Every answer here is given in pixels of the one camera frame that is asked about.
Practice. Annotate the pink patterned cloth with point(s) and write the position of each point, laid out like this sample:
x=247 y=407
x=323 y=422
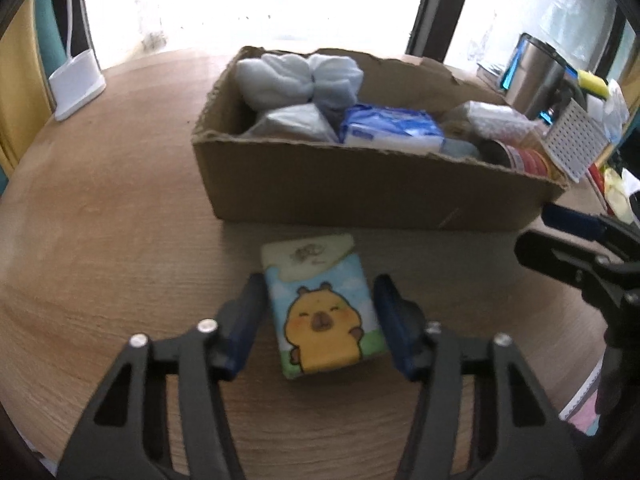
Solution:
x=582 y=420

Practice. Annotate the small blue-grey cloth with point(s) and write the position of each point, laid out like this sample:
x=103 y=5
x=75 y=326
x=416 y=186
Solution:
x=457 y=149

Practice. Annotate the black window frame post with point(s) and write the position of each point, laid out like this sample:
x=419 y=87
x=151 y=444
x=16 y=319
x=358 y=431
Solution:
x=435 y=10

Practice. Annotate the yellow curtain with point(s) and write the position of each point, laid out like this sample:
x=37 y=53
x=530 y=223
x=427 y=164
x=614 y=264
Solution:
x=20 y=85

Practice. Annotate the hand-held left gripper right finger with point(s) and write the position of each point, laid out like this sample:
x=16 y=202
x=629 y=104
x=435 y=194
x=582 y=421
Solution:
x=392 y=325

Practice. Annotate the yellow cloth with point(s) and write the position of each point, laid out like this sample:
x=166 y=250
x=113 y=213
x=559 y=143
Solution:
x=615 y=195

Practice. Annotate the cartoon print tissue pack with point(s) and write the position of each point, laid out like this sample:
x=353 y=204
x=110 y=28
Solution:
x=320 y=320

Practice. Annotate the yellow sponge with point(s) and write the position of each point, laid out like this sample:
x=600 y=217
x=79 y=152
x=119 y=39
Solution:
x=592 y=84

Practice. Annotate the clear bag of cotton swabs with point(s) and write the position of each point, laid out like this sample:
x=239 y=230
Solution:
x=495 y=120

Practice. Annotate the cardboard box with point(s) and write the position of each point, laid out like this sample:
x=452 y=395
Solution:
x=350 y=185

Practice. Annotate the blue and white tissue packet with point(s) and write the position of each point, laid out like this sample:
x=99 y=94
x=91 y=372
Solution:
x=390 y=130

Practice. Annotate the red label tin can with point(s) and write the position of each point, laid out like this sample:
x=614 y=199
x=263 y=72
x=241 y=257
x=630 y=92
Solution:
x=530 y=162

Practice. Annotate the white plastic stand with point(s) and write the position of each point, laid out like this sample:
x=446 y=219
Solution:
x=75 y=85

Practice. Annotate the white perforated basket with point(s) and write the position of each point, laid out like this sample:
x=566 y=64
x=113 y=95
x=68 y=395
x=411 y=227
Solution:
x=575 y=145

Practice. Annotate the white cloth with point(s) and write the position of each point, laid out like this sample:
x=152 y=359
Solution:
x=295 y=122

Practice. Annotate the white plastic bag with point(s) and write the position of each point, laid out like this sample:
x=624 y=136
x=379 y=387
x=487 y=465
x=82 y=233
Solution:
x=615 y=110

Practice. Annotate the pale rolled cloth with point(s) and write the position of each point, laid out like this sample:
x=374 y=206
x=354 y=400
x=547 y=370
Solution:
x=270 y=80

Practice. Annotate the stainless steel tumbler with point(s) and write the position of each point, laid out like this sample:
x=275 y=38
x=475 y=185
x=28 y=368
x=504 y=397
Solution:
x=535 y=80

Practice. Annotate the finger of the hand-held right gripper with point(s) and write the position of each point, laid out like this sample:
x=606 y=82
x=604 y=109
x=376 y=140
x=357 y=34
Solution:
x=570 y=222
x=555 y=260

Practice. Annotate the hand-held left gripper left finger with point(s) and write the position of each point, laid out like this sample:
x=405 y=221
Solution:
x=245 y=320

